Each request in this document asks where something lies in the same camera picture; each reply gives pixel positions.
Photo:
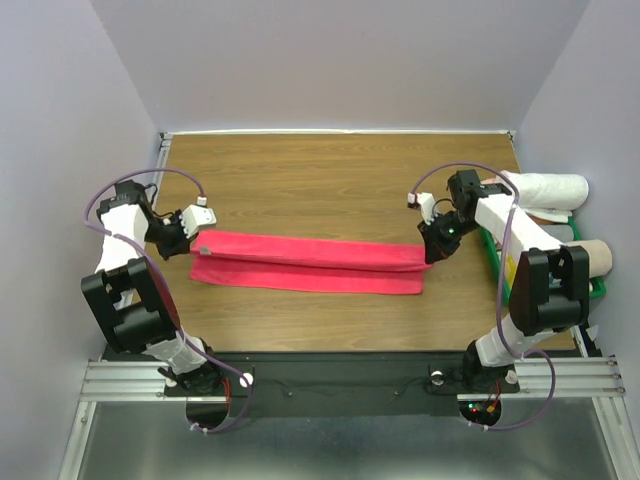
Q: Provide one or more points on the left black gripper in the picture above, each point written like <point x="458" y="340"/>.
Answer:
<point x="182" y="245"/>

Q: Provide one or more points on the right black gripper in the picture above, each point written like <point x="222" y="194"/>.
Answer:
<point x="435" y="247"/>

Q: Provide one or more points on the pink microfiber towel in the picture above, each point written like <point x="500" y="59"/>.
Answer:
<point x="307" y="265"/>

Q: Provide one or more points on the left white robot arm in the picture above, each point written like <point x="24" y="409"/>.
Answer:
<point x="128" y="297"/>

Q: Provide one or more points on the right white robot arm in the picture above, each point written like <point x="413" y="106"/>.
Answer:
<point x="544" y="283"/>

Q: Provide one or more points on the yellow towel in bin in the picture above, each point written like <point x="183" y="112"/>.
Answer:
<point x="509" y="273"/>

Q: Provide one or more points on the white rolled towel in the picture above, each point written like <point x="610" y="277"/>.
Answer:
<point x="565" y="192"/>

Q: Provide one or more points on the grey rolled towel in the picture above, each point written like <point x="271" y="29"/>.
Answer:
<point x="561" y="232"/>

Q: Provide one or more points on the beige rolled towel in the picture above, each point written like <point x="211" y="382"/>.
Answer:
<point x="600" y="257"/>

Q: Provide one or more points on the green plastic bin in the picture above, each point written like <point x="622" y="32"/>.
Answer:
<point x="493" y="250"/>

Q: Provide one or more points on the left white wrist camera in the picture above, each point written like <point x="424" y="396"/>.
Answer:
<point x="196" y="218"/>

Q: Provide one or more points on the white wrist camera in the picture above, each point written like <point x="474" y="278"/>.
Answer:
<point x="424" y="203"/>
<point x="196" y="218"/>

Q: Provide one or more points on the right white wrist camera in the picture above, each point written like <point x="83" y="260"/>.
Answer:
<point x="424" y="203"/>

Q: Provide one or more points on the aluminium frame rail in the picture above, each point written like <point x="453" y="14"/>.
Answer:
<point x="123" y="381"/>

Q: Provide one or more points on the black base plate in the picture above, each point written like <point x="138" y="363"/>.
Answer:
<point x="297" y="385"/>

